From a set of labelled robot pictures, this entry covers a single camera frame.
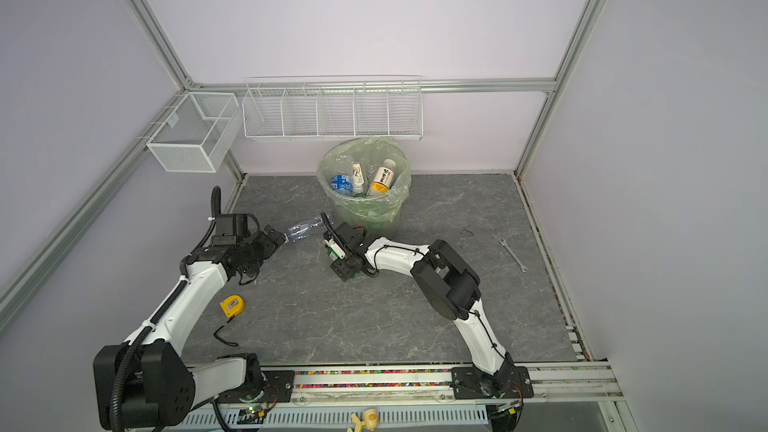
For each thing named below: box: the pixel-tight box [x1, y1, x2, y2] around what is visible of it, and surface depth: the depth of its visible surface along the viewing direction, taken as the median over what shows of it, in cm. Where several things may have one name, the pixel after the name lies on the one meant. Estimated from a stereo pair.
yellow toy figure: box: [347, 408, 380, 432], surface depth 69 cm
